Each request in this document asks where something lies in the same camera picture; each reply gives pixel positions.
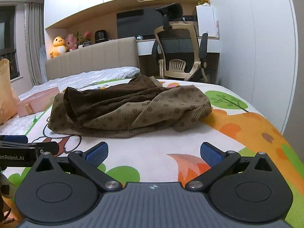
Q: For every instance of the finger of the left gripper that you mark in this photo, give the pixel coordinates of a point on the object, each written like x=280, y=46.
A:
x=51, y=147
x=14, y=138

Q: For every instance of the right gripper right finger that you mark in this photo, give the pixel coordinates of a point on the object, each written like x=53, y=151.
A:
x=221, y=163

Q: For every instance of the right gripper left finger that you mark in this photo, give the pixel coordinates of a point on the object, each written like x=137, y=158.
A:
x=86, y=165

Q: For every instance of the brown polka dot cardigan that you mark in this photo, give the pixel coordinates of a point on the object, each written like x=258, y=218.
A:
x=125, y=110

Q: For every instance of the white quilted mattress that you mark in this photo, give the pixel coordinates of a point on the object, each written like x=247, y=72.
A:
x=78, y=79

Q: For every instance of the orange paper bag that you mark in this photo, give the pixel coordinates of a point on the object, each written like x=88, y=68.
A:
x=8, y=97

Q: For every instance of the pink cardboard box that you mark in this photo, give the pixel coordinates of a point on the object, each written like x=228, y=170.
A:
x=37, y=102

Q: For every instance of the yellow plush toy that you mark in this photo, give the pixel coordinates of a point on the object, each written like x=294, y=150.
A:
x=59, y=47

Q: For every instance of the pink plush toy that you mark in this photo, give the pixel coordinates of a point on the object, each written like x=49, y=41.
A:
x=71, y=42

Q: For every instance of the potted plant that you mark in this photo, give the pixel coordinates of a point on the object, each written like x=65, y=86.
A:
x=83, y=38

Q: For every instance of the beige upholstered headboard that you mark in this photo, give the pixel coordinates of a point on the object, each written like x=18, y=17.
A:
x=111, y=54

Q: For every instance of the beige mesh office chair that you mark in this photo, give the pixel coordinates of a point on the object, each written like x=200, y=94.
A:
x=183, y=66

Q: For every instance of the black speaker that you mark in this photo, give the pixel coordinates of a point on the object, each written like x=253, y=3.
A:
x=101, y=36

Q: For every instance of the grey curtain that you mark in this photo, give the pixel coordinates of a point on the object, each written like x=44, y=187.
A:
x=34, y=38

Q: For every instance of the white desk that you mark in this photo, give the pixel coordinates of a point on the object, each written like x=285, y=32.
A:
x=172, y=46

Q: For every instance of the white box on desk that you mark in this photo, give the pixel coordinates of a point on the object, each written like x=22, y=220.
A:
x=206, y=22

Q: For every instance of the black monitor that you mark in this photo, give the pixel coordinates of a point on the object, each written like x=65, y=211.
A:
x=140, y=22

